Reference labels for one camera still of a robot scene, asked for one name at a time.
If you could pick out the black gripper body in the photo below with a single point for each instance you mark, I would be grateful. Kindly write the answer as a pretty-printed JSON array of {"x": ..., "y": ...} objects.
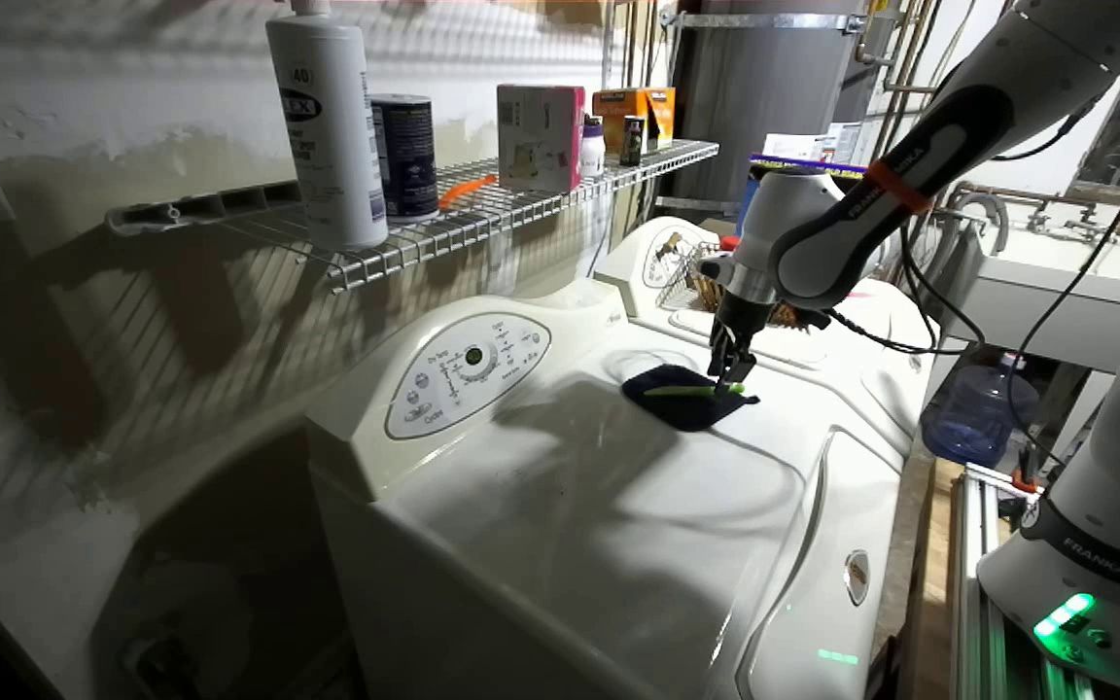
[{"x": 735, "y": 315}]

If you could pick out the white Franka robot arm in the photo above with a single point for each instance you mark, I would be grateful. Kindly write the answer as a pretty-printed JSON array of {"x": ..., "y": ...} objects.
[{"x": 950, "y": 130}]

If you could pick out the orange plastic knife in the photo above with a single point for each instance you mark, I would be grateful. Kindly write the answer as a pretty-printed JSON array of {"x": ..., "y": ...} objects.
[{"x": 467, "y": 194}]

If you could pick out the black cloth pad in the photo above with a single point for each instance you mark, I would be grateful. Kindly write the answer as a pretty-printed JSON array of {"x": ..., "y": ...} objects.
[{"x": 683, "y": 415}]

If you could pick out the white washing machine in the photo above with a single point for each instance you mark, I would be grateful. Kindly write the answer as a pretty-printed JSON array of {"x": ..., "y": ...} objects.
[{"x": 612, "y": 546}]

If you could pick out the orange cardboard box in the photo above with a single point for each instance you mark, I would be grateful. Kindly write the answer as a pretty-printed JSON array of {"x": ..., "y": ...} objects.
[{"x": 656, "y": 109}]

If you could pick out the grey round bin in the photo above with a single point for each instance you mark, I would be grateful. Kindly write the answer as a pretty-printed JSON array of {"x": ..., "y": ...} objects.
[{"x": 767, "y": 90}]

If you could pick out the blue plastic jug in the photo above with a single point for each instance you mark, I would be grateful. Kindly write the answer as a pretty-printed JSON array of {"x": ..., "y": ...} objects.
[{"x": 974, "y": 415}]

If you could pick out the pink and white box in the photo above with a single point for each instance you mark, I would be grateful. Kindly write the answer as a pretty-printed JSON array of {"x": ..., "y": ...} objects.
[{"x": 539, "y": 142}]

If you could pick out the wooden board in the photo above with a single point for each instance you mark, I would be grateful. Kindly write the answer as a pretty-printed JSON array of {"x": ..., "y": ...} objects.
[{"x": 933, "y": 585}]

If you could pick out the dark cylindrical can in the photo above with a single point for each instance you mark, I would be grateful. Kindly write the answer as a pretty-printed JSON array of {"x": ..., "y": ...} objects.
[{"x": 406, "y": 156}]

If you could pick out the white spray bottle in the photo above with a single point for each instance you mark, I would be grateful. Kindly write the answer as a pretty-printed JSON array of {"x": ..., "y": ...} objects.
[{"x": 328, "y": 142}]

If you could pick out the aluminium frame stand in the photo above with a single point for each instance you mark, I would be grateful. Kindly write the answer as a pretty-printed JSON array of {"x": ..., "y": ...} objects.
[{"x": 974, "y": 585}]

